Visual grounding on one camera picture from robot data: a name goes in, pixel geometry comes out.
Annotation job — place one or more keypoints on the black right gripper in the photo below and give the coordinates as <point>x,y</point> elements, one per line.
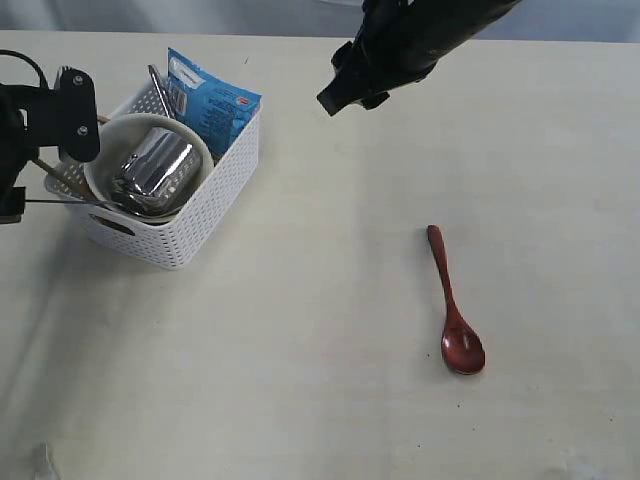
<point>398,43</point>

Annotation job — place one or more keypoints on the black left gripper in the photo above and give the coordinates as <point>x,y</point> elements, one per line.
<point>33,117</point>

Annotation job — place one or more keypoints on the lower wooden chopstick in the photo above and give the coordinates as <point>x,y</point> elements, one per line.
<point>80,189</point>

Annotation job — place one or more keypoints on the white ceramic bowl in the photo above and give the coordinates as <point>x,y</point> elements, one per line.
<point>120,136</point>

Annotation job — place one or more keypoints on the red-brown wooden spoon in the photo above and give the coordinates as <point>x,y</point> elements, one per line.
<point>461,348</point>

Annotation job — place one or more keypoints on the steel spoon long handle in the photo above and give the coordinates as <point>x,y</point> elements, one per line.
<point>75,202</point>

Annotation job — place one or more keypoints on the white perforated plastic basket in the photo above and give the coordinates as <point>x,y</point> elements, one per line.
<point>173,244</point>

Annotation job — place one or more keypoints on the blue snack packet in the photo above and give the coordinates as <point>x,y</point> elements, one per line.
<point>215,110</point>

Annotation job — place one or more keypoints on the shiny steel cup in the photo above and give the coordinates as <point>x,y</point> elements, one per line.
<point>151,178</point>

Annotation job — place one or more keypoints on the white curtain backdrop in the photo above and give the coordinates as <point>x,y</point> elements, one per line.
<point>598,21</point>

